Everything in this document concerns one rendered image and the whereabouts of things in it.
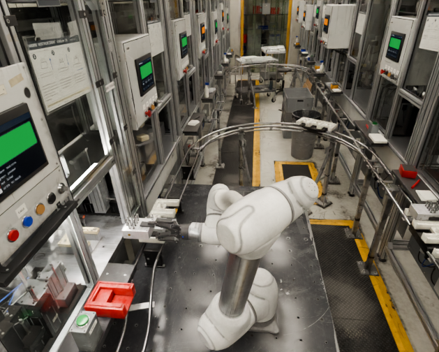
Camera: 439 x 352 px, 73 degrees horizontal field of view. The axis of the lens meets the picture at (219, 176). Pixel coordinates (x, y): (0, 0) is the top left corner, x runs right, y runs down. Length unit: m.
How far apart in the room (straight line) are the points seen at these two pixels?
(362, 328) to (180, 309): 1.36
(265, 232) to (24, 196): 0.70
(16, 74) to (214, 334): 1.07
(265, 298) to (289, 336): 0.25
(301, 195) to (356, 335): 1.69
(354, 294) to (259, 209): 1.94
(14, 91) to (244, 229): 0.73
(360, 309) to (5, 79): 2.42
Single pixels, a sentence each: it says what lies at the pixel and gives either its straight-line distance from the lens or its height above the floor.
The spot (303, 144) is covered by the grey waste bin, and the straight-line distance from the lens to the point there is 4.22.
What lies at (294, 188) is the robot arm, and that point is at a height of 1.51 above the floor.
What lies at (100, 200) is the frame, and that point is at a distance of 1.82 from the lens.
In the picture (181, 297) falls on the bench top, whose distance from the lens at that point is 1.64.
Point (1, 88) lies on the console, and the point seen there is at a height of 1.78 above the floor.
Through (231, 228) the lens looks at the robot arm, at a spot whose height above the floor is 1.47.
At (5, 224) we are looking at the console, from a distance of 1.00.
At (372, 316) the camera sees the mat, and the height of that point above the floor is 0.01.
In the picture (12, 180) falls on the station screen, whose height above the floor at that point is 1.57.
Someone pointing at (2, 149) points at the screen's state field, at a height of 1.65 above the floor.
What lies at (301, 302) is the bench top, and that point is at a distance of 1.64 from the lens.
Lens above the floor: 1.97
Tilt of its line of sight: 31 degrees down
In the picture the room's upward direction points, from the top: 2 degrees counter-clockwise
